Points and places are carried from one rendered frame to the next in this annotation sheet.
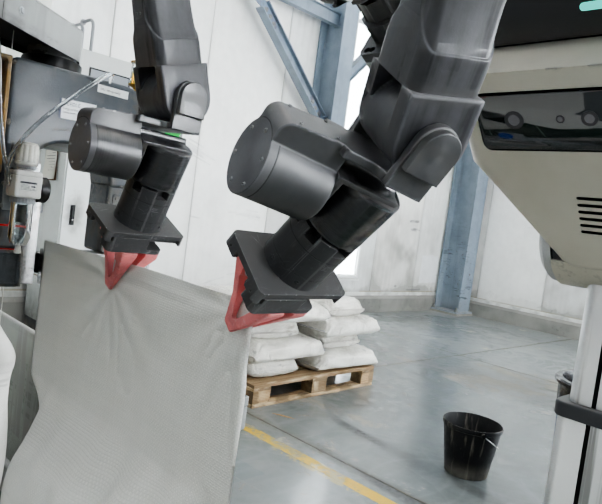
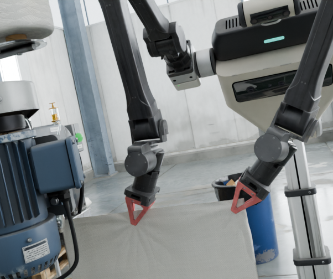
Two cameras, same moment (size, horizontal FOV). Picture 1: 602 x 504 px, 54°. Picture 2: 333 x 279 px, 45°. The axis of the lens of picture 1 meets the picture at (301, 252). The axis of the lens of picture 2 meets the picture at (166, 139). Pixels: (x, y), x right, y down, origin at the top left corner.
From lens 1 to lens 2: 0.64 m
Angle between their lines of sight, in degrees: 27
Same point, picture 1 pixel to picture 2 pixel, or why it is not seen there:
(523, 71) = (254, 71)
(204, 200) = not seen: outside the picture
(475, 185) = (92, 94)
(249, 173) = (274, 154)
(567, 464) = (298, 214)
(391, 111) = (297, 118)
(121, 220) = (144, 191)
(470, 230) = (99, 122)
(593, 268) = not seen: hidden behind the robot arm
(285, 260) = (266, 177)
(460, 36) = (317, 92)
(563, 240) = not seen: hidden behind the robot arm
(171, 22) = (149, 97)
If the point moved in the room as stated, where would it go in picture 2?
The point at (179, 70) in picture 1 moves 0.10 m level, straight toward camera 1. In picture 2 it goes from (156, 116) to (185, 111)
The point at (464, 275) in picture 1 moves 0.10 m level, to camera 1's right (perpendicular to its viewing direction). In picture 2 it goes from (105, 150) to (109, 149)
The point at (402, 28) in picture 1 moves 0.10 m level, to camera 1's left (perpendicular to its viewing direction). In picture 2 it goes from (298, 93) to (261, 101)
